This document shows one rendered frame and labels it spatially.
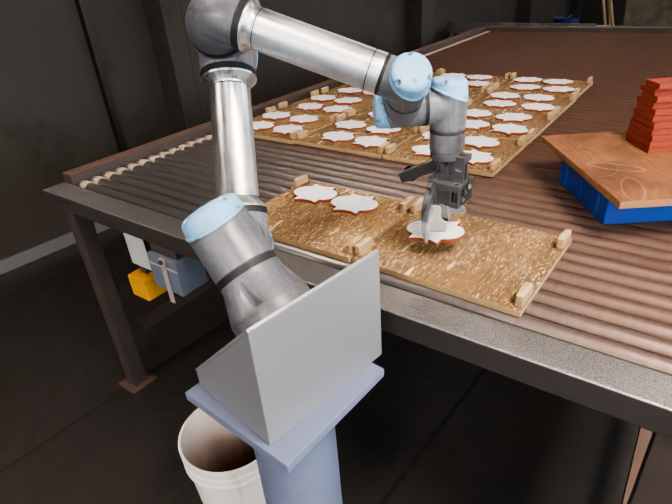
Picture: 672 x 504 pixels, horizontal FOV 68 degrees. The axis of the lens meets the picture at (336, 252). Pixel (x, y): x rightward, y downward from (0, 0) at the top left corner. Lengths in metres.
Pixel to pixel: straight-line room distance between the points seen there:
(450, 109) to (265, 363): 0.62
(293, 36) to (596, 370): 0.78
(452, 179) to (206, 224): 0.54
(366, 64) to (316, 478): 0.79
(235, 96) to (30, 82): 2.66
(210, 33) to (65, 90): 2.76
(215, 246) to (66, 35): 2.99
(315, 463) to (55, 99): 3.08
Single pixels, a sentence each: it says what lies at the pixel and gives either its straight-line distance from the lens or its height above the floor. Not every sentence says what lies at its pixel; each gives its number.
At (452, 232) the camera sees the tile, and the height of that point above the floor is 0.99.
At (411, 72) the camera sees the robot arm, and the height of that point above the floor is 1.38.
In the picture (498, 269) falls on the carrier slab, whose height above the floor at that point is 0.94.
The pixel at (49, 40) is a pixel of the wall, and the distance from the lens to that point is 3.70.
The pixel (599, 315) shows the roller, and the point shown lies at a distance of 1.13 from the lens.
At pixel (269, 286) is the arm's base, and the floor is 1.10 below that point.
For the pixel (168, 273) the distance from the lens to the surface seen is 1.58.
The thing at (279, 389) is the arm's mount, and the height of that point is 0.97.
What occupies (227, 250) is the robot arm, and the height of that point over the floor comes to 1.15.
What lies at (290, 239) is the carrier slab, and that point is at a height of 0.94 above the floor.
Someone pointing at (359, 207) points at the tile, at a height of 0.95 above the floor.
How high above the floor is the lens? 1.55
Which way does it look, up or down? 30 degrees down
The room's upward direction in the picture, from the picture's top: 4 degrees counter-clockwise
